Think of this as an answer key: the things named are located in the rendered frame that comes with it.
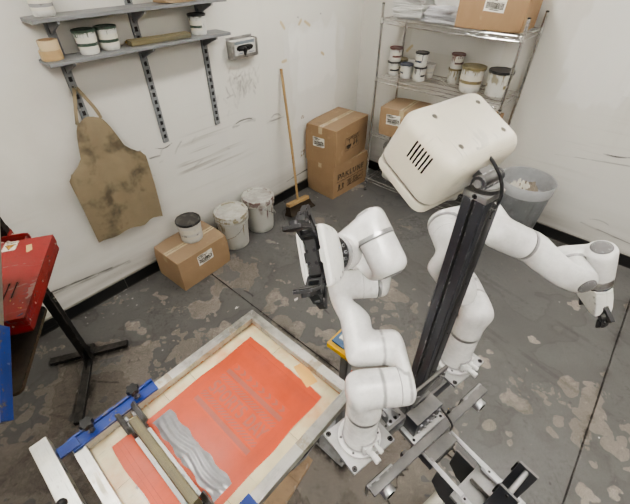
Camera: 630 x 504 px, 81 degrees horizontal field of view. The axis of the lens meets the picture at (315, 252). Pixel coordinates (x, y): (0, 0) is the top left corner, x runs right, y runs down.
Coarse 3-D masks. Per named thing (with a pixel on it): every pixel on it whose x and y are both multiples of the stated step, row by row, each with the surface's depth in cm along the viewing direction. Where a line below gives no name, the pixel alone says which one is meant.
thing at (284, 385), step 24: (264, 384) 142; (288, 384) 142; (288, 408) 135; (216, 432) 128; (288, 432) 128; (216, 456) 122; (240, 456) 122; (264, 456) 122; (192, 480) 117; (240, 480) 117
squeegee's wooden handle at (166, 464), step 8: (136, 416) 122; (136, 424) 120; (136, 432) 118; (144, 432) 118; (144, 440) 116; (152, 440) 116; (152, 448) 114; (160, 448) 114; (160, 456) 112; (160, 464) 111; (168, 464) 111; (168, 472) 109; (176, 472) 109; (176, 480) 107; (184, 480) 108; (184, 488) 106; (192, 488) 106; (184, 496) 104; (192, 496) 104
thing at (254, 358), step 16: (240, 352) 153; (256, 352) 153; (224, 368) 147; (256, 368) 147; (272, 368) 147; (192, 384) 142; (208, 384) 142; (176, 400) 137; (192, 400) 137; (192, 416) 132; (192, 432) 128; (208, 432) 128; (112, 448) 124; (128, 448) 124; (128, 464) 120; (144, 464) 120; (144, 480) 117
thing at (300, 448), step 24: (216, 336) 155; (192, 360) 146; (312, 360) 146; (168, 384) 140; (336, 384) 138; (336, 408) 131; (312, 432) 125; (288, 456) 119; (96, 480) 114; (264, 480) 114
